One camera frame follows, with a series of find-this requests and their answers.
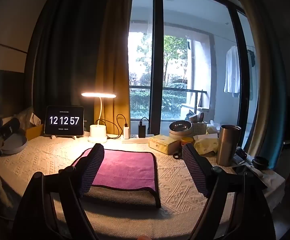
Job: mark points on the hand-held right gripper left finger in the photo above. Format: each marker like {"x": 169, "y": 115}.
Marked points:
{"x": 92, "y": 170}

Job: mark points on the black window frame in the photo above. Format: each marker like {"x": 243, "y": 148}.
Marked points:
{"x": 157, "y": 62}

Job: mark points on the white plastic basket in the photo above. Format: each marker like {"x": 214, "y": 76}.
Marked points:
{"x": 198, "y": 128}

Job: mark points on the white charger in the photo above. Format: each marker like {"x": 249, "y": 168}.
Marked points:
{"x": 126, "y": 131}

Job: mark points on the brown cardboard box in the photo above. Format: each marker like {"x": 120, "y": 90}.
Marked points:
{"x": 34, "y": 131}

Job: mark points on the white bowl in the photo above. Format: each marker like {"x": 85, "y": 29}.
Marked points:
{"x": 180, "y": 134}

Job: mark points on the white tablet stand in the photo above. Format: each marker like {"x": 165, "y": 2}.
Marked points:
{"x": 63, "y": 136}

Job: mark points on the yellow tissue packet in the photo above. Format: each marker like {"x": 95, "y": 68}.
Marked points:
{"x": 206, "y": 143}

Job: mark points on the teal curtain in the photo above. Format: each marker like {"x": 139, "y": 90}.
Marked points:
{"x": 276, "y": 85}

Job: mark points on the purple towel with grey underside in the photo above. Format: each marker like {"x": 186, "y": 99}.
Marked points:
{"x": 127, "y": 166}

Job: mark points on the white desk lamp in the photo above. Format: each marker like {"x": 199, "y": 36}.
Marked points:
{"x": 97, "y": 132}

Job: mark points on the steel tumbler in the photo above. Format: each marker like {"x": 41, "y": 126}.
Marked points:
{"x": 227, "y": 145}

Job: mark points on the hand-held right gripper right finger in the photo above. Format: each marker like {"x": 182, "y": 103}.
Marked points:
{"x": 197, "y": 170}

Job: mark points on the white knitted tablecloth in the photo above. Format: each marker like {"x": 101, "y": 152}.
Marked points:
{"x": 180, "y": 187}

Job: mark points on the yellow tissue box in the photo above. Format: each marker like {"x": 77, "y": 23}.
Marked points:
{"x": 163, "y": 143}

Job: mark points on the white power strip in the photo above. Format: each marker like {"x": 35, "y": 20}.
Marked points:
{"x": 134, "y": 138}

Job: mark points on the balcony railing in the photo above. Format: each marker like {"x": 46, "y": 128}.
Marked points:
{"x": 175, "y": 91}

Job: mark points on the black charger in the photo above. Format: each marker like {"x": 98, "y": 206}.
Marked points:
{"x": 142, "y": 129}

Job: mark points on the clear plastic bag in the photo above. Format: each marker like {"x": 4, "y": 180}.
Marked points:
{"x": 28, "y": 116}

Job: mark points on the dark green curtain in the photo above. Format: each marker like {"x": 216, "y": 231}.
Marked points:
{"x": 62, "y": 52}

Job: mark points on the black scissors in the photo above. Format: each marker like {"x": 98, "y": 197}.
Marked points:
{"x": 177, "y": 155}

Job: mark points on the mustard yellow curtain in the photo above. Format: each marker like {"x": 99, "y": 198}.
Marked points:
{"x": 112, "y": 62}

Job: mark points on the steel bowl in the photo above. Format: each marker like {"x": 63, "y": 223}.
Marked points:
{"x": 180, "y": 126}

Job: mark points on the white hanging shirt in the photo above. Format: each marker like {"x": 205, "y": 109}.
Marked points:
{"x": 232, "y": 70}

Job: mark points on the white cloth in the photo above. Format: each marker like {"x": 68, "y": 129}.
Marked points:
{"x": 270, "y": 181}

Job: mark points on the dark hanging garment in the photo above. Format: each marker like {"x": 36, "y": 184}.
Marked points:
{"x": 251, "y": 57}

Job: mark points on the grey round tin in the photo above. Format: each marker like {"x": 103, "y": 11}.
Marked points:
{"x": 13, "y": 143}

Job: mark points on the tablet showing clock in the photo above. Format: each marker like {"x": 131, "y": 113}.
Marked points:
{"x": 64, "y": 120}

